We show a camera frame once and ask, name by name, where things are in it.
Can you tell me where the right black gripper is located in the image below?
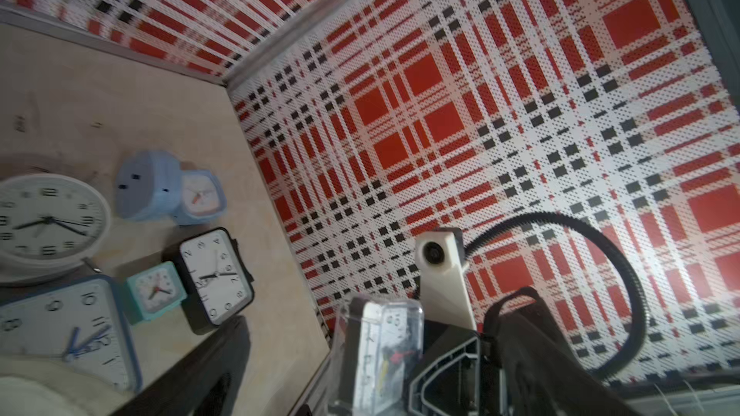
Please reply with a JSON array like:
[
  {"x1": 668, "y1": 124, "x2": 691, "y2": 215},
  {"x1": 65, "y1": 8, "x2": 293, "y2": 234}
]
[{"x1": 407, "y1": 287, "x2": 636, "y2": 415}]

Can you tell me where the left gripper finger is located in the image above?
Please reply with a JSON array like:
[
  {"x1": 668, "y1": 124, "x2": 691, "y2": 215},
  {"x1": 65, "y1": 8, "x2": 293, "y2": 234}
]
[{"x1": 115, "y1": 316, "x2": 251, "y2": 415}]

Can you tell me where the black rectangular alarm clock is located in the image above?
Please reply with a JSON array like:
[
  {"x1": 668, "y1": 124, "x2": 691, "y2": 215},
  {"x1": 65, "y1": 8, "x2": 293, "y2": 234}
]
[{"x1": 169, "y1": 227, "x2": 256, "y2": 335}]

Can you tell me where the teal alarm clock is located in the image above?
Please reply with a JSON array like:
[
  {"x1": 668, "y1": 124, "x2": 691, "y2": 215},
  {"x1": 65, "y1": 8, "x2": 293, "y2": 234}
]
[{"x1": 121, "y1": 261, "x2": 187, "y2": 325}]

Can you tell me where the blue square alarm clock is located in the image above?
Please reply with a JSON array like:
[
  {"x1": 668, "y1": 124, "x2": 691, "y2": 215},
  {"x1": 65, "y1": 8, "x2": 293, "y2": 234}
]
[{"x1": 1, "y1": 275, "x2": 143, "y2": 393}]

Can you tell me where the small clear travel clock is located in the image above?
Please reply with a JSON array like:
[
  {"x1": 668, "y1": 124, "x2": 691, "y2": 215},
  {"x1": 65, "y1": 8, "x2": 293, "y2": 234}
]
[{"x1": 327, "y1": 294, "x2": 424, "y2": 415}]

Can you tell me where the cream canvas tote bag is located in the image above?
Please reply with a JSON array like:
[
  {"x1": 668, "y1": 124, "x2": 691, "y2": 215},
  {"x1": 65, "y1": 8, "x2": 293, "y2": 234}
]
[{"x1": 1, "y1": 356, "x2": 134, "y2": 415}]

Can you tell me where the light blue alarm clock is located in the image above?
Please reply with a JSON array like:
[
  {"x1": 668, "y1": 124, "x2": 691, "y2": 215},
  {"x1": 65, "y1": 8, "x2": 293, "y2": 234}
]
[{"x1": 115, "y1": 150, "x2": 182, "y2": 221}]

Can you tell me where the white round alarm clock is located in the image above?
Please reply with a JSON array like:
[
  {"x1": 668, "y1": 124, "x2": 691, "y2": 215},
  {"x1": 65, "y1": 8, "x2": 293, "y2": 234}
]
[{"x1": 1, "y1": 173, "x2": 113, "y2": 287}]

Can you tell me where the white blue oval clock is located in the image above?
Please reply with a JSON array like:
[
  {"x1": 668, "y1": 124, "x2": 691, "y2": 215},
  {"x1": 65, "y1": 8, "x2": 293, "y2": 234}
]
[{"x1": 172, "y1": 169, "x2": 227, "y2": 226}]

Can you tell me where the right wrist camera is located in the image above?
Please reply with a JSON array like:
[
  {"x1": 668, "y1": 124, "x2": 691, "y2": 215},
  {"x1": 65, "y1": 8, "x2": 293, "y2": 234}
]
[{"x1": 414, "y1": 227, "x2": 477, "y2": 330}]

